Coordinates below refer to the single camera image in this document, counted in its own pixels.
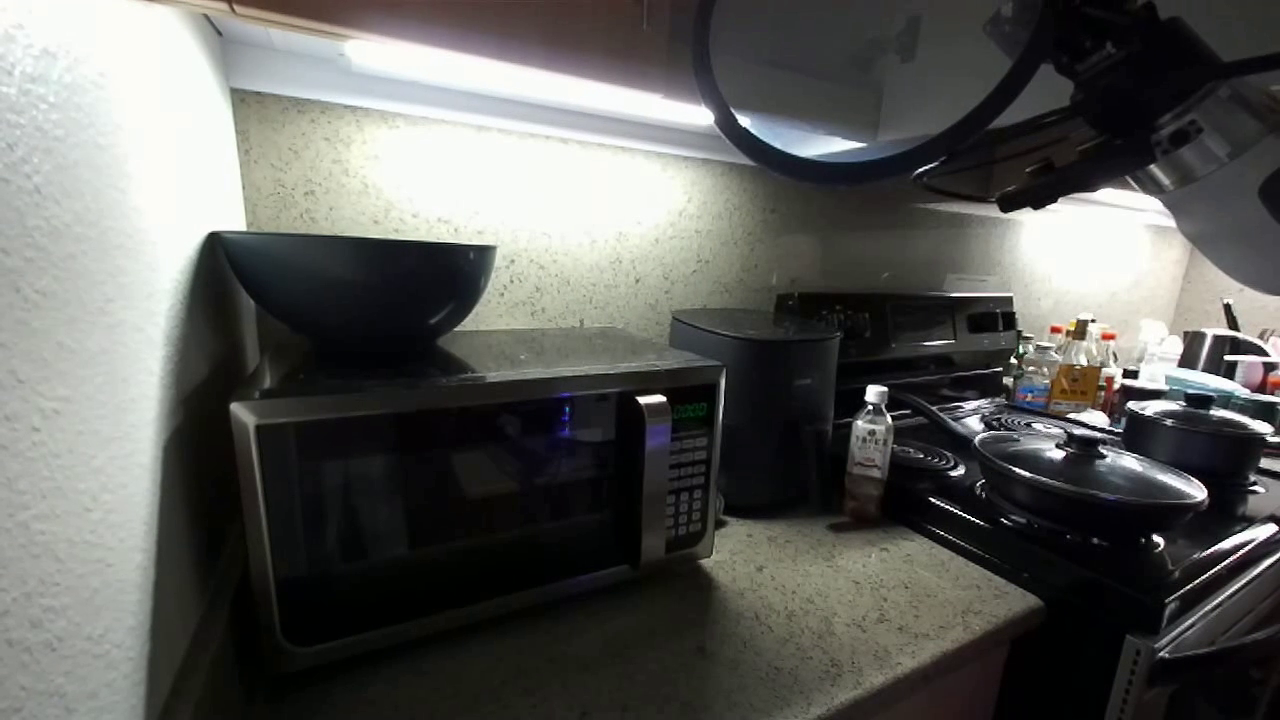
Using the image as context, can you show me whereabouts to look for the black frying pan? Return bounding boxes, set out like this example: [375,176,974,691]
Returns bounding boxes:
[888,382,1214,538]

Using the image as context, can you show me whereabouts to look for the glass lid with blue rim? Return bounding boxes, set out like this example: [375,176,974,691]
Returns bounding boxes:
[693,0,1060,187]

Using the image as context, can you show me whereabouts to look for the clear bottle with blue label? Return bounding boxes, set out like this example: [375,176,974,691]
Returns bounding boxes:
[1011,330,1060,416]

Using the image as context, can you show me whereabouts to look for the amber oil bottle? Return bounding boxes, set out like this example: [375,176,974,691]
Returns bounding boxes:
[1049,313,1110,416]

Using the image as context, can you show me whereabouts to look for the stainless steel microwave oven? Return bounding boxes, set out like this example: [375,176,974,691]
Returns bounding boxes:
[230,329,732,677]

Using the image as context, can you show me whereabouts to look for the glass pan lid with knob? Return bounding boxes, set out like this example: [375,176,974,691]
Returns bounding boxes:
[977,425,1214,516]

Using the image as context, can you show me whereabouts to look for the red capped sauce bottle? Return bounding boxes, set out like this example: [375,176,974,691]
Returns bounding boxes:
[1093,323,1129,419]

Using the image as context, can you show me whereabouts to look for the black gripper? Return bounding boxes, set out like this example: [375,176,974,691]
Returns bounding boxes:
[986,0,1194,142]

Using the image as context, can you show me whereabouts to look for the black kitchen stove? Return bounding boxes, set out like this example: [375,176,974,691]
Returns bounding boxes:
[775,288,1280,720]

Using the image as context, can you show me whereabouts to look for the clear plastic water bottle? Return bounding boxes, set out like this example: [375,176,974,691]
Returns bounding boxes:
[839,380,901,529]

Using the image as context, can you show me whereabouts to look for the black pot with lid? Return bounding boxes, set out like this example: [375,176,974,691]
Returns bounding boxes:
[1121,391,1276,518]

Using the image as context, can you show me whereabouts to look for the dark blue bowl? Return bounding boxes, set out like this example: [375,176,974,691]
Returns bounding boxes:
[209,227,500,356]

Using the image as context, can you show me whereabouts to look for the under cabinet light strip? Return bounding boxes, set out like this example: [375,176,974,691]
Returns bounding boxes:
[1065,185,1183,233]
[218,15,751,173]

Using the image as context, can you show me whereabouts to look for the small white countertop appliance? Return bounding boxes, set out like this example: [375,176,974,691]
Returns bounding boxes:
[1176,321,1280,382]

